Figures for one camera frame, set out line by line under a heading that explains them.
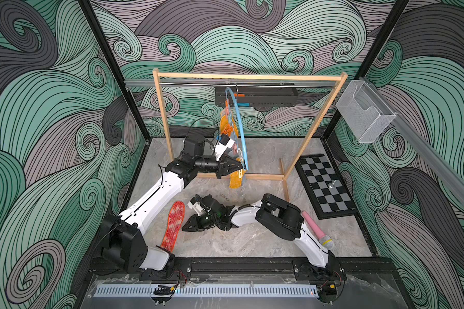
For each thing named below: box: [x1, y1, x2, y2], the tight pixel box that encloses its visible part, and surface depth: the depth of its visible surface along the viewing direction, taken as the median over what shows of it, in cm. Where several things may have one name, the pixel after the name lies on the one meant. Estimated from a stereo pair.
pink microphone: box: [302, 210, 334, 250], surface depth 81 cm
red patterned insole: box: [161, 200, 185, 253], surface depth 85 cm
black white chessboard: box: [294, 153, 359, 221], surface depth 94 cm
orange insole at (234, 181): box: [229, 169, 247, 189], surface depth 89 cm
